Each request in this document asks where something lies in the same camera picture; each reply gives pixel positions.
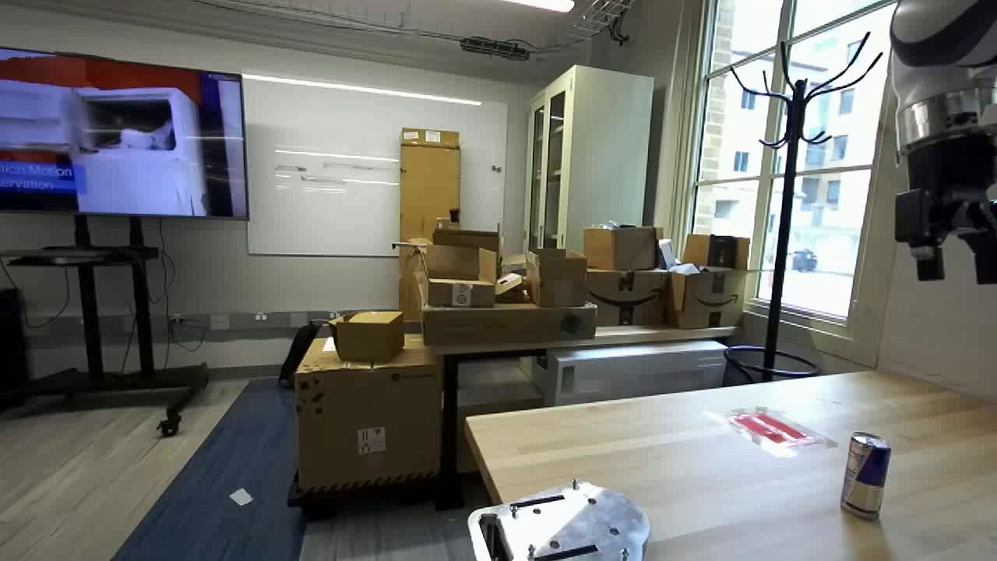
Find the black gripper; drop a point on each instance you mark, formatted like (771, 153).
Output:
(952, 175)

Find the blue silver energy drink can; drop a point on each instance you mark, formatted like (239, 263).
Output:
(864, 474)

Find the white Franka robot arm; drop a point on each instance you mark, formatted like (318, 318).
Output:
(938, 42)

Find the silver metal plate object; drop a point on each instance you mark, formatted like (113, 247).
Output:
(563, 524)

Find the black coat rack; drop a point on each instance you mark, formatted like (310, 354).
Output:
(779, 206)

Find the large paned window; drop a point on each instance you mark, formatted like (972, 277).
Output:
(788, 158)

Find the open cardboard box dark inside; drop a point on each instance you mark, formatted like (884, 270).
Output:
(718, 251)

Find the red white flat packet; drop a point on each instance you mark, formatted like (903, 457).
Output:
(771, 427)

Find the Amazon smile cardboard box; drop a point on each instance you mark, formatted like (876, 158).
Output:
(626, 296)
(704, 296)

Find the plain cardboard box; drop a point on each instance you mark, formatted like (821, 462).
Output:
(620, 247)

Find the long silver metal case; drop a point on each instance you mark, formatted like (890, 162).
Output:
(634, 368)

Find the white glass-door cabinet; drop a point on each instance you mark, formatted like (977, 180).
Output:
(593, 158)

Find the narrow upright cardboard box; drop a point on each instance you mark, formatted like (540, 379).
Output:
(563, 278)

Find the long flat cardboard box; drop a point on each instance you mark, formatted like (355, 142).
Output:
(504, 324)

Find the ceiling strip light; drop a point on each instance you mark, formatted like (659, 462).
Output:
(546, 4)

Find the medium stacked cardboard box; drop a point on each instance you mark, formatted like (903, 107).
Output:
(462, 253)

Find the small labelled cardboard box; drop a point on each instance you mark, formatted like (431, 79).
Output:
(460, 293)

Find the black-legged side table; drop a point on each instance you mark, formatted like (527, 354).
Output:
(451, 417)

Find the tall upright cardboard box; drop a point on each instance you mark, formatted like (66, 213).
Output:
(429, 189)

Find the small open cardboard box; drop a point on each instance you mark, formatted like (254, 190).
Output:
(368, 335)

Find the large cardboard box with label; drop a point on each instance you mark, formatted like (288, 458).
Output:
(366, 426)

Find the small white floor tag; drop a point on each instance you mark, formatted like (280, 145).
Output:
(241, 498)

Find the blue floor rug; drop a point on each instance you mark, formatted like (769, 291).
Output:
(235, 489)

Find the large TV screen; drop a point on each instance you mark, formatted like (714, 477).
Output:
(121, 135)

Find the black rolling TV stand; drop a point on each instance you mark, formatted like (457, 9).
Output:
(105, 312)

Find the wall whiteboard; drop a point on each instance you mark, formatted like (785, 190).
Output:
(352, 175)

